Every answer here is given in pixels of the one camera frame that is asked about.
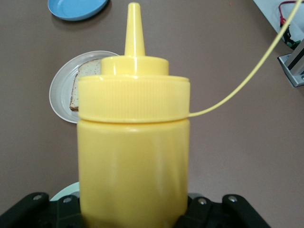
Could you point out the beige plate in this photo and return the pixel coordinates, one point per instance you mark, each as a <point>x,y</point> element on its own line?
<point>61,95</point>

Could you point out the silver mounting bracket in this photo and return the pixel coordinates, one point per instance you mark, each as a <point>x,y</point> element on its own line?
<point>292,79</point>

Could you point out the mint green plate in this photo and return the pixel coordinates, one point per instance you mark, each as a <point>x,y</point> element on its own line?
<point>69,190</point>

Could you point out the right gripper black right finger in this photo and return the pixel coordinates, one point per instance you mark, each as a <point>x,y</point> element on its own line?
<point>225,216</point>

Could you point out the red display circuit module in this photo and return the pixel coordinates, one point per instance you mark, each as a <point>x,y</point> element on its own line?
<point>291,39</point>

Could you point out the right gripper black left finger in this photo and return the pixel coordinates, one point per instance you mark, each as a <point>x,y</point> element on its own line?
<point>35,213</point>

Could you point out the toasted brown bread slice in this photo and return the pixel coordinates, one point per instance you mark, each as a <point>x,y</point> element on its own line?
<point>89,70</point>

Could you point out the aluminium camera post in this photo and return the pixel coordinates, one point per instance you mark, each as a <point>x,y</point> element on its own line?
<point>298,57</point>

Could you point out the blue plate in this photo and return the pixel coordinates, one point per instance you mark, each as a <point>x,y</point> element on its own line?
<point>76,9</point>

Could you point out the yellow squeeze bottle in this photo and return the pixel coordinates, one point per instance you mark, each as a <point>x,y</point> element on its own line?
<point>133,154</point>

